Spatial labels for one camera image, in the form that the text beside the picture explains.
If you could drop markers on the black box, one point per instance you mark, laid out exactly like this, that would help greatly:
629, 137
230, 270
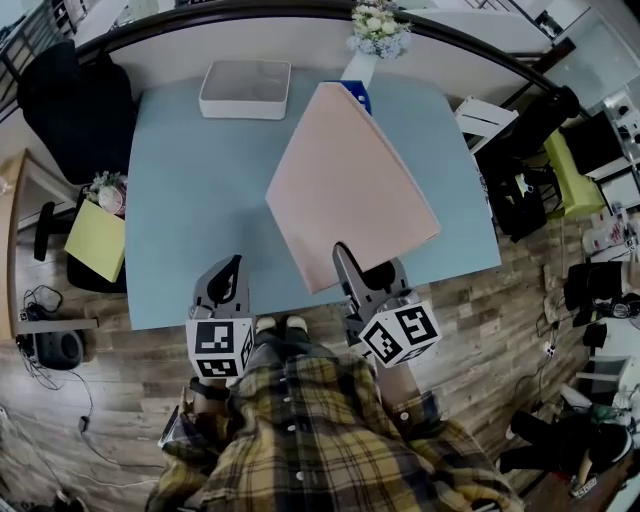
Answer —
597, 145

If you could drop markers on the white vase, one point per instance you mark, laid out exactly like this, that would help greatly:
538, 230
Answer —
361, 67

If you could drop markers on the black office chair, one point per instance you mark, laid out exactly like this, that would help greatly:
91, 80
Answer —
75, 110

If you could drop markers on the yellow-green flat box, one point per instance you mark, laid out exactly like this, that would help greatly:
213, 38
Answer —
95, 240

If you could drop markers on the black curved railing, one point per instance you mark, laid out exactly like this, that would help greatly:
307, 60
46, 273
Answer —
125, 31

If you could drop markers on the person's left forearm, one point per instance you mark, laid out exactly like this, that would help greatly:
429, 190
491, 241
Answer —
210, 405

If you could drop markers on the person's yellow plaid shirt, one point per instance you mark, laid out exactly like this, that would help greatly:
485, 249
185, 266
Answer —
325, 440

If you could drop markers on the blue plastic file basket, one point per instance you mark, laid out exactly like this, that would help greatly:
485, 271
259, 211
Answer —
361, 92

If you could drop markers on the person's beige shoe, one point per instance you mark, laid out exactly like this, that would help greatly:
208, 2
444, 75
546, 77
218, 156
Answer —
266, 324
296, 322

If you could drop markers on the white shelf unit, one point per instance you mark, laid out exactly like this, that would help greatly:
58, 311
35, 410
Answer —
607, 372

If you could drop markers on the black armrest chair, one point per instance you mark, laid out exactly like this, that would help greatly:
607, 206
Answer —
45, 235

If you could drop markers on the black wristwatch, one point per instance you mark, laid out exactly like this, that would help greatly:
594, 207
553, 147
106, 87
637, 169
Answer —
210, 389

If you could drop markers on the small white power strip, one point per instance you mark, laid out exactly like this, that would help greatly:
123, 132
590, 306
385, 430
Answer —
550, 349

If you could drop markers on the black power adapter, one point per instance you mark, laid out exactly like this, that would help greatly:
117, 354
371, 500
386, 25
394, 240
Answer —
83, 424

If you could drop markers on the small flower pot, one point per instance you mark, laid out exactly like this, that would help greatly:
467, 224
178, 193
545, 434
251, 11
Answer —
111, 195

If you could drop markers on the person's left beige shoe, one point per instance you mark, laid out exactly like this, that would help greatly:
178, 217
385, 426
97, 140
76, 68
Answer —
266, 324

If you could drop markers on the person's right beige shoe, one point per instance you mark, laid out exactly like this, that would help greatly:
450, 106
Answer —
296, 322

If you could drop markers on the black round floor device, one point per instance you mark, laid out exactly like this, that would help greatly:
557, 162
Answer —
60, 349

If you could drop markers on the light wooden table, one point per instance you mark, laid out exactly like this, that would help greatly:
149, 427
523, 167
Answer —
7, 250

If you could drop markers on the floral patterned cloth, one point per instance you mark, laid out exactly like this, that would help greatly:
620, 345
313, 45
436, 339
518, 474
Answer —
486, 192

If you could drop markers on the white and blue flower bouquet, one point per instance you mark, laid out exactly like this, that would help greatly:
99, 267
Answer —
380, 27

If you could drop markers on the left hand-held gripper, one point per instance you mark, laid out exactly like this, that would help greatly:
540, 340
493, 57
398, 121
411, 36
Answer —
215, 340

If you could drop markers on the white square tray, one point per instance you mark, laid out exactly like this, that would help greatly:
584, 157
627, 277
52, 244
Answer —
245, 90

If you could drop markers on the person's grey trousers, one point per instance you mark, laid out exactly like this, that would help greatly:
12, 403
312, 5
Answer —
280, 342

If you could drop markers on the black phone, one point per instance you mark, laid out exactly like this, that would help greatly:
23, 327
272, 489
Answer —
169, 425

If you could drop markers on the black bag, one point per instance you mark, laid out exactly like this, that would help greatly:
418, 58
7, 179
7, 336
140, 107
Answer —
520, 200

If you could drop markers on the person's right forearm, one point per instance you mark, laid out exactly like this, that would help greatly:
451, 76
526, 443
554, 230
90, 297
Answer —
397, 387

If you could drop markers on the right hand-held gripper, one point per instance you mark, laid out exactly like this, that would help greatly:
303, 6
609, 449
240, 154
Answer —
400, 330

